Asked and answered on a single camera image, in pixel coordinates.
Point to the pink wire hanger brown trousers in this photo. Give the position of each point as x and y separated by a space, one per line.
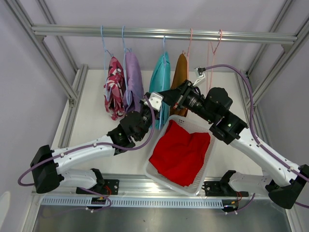
187 53

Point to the aluminium hanging rail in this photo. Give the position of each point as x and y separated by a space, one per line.
172 34

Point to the white slotted cable duct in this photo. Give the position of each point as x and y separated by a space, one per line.
134 202

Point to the aluminium frame left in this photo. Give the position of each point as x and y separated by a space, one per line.
73 92

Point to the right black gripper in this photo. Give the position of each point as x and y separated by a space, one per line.
177 97

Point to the blue wire hanger teal trousers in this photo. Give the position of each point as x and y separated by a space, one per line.
163 112

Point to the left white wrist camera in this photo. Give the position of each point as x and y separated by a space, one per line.
155 100

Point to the white plastic basket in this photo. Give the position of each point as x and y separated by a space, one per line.
190 126

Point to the blue wire hanger lilac trousers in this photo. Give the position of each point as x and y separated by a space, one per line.
130 79

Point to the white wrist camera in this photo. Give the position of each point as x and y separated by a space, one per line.
200 76
155 100

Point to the pink floral trousers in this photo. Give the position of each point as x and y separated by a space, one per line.
115 89

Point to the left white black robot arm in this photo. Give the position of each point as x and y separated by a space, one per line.
51 169

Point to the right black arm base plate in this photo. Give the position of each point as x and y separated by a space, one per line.
218 189

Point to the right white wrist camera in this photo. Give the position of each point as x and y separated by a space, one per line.
200 76

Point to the aluminium frame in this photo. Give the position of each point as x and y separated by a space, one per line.
271 60
73 92

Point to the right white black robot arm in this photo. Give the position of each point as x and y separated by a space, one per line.
282 182

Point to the red trousers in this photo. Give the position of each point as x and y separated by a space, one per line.
179 155

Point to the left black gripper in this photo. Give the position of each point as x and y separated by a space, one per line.
143 106

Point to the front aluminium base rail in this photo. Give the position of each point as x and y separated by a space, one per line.
131 186

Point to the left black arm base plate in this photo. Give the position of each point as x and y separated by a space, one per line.
107 187

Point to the aluminium frame right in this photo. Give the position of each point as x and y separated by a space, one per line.
271 60

